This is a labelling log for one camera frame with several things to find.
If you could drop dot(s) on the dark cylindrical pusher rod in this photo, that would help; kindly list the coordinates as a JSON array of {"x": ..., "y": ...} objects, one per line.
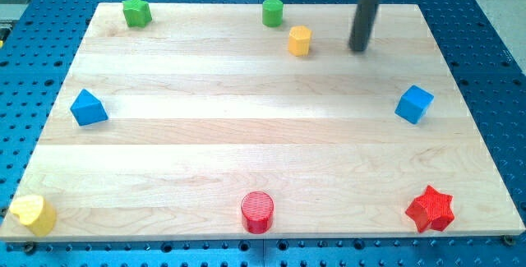
[{"x": 363, "y": 22}]

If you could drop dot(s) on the yellow hexagon block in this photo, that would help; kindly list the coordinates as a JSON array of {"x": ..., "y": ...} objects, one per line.
[{"x": 299, "y": 39}]

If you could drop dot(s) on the green cylinder block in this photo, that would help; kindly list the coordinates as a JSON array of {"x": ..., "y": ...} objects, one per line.
[{"x": 272, "y": 13}]

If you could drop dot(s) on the blue cube block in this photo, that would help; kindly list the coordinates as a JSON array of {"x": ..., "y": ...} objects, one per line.
[{"x": 413, "y": 104}]

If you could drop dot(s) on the wooden board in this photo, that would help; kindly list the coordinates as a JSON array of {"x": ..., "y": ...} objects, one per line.
[{"x": 206, "y": 104}]

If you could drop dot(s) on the red star block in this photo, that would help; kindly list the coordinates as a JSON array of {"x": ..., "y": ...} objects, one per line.
[{"x": 431, "y": 210}]

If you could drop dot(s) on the green star block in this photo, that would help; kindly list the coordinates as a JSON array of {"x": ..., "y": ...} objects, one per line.
[{"x": 137, "y": 13}]

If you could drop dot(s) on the red cylinder block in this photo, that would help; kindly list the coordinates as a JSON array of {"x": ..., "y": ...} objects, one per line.
[{"x": 257, "y": 209}]

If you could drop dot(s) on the blue triangle block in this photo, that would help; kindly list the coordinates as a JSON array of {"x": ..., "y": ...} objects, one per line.
[{"x": 87, "y": 109}]

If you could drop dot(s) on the yellow heart block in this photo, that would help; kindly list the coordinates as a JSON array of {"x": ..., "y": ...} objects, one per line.
[{"x": 35, "y": 213}]

